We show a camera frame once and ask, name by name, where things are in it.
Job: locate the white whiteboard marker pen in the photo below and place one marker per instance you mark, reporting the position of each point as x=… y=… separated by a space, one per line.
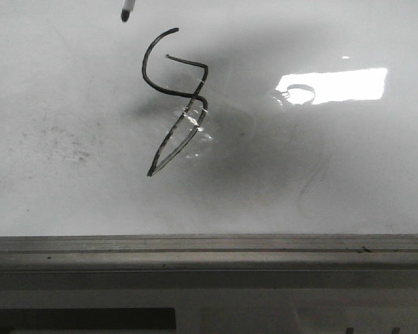
x=127 y=8

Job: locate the white whiteboard with metal frame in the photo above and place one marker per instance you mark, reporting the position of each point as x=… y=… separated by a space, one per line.
x=208 y=134

